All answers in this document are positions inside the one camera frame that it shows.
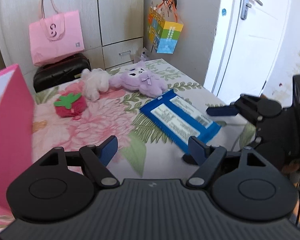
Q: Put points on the purple Kuromi plush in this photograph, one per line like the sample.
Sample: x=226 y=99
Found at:
x=139 y=78

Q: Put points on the black suitcase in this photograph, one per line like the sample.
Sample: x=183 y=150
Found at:
x=61 y=72

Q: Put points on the white door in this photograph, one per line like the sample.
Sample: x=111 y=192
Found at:
x=248 y=39

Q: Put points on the white wooden wardrobe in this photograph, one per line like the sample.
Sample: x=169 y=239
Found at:
x=112 y=30

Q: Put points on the blue wipes packet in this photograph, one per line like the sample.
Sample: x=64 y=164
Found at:
x=179 y=120

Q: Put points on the colourful gift bag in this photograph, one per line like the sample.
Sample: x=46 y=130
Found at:
x=164 y=28

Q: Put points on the pink storage box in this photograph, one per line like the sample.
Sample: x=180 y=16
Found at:
x=16 y=116

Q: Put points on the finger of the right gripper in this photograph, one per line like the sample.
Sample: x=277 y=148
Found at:
x=252 y=108

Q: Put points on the white mesh bath pouf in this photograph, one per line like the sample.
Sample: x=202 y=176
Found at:
x=95 y=81

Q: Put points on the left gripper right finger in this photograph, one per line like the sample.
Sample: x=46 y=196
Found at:
x=243 y=184

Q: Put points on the floral table cloth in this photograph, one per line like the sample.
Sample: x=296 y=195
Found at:
x=144 y=150

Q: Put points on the red strawberry plush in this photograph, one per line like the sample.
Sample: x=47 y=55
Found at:
x=71 y=105

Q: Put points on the pink tote bag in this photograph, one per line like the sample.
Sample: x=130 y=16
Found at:
x=55 y=38

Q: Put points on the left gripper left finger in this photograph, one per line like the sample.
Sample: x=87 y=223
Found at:
x=61 y=185

